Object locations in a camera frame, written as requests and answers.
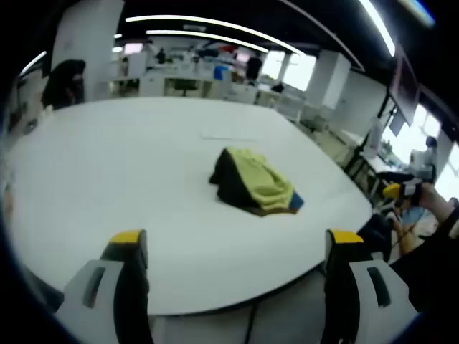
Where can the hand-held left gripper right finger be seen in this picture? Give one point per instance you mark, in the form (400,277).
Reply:
(373,286)

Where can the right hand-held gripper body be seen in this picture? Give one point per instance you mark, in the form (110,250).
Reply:
(410,191)

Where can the person's right hand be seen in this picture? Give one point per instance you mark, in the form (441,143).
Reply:
(435,204)

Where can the yellow blue grey garment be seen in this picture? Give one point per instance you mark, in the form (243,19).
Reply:
(258,179)

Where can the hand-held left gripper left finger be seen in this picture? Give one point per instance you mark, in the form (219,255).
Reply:
(89,286)

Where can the blue board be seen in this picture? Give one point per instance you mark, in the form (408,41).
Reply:
(221,73)

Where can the black office chair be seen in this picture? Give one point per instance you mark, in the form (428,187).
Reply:
(185,86)

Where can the wall monitor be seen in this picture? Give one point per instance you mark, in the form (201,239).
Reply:
(405,89)

